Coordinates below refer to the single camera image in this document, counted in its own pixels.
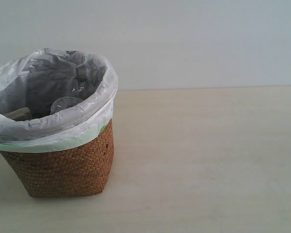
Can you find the woven brown wicker basket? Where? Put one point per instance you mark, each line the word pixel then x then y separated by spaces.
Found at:
pixel 81 171

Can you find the grey cardboard egg carton piece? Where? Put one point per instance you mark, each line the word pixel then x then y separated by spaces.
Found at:
pixel 22 114

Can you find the white translucent bin liner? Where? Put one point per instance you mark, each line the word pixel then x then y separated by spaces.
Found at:
pixel 36 81

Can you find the clear plastic bottle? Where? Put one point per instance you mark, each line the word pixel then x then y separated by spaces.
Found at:
pixel 77 92

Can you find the green capped plastic bottle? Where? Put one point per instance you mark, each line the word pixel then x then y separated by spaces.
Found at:
pixel 64 103

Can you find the green bin liner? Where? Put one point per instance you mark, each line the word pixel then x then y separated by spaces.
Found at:
pixel 68 139

